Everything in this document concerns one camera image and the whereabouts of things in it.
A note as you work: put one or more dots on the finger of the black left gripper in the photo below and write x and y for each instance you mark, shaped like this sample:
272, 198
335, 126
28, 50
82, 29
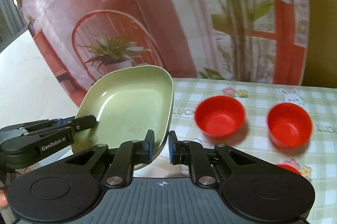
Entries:
78, 124

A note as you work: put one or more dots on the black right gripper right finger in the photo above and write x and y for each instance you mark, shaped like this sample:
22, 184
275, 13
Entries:
207, 167

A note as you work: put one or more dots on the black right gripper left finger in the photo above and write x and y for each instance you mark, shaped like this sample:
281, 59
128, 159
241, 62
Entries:
115, 166

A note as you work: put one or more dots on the red plastic bowl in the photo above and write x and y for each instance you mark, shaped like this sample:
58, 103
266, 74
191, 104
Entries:
219, 116
289, 125

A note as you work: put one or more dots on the green square plate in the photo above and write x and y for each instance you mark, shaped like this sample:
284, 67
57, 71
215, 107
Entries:
126, 104

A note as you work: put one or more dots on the person's left hand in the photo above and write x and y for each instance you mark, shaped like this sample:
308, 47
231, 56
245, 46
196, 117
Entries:
3, 199

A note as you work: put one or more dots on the green plaid tablecloth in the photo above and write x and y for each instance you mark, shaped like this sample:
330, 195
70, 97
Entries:
316, 160

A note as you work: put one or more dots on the printed room backdrop cloth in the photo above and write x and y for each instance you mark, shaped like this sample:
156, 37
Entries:
260, 41

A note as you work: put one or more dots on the red bowl near camera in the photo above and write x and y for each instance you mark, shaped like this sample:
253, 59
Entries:
290, 168

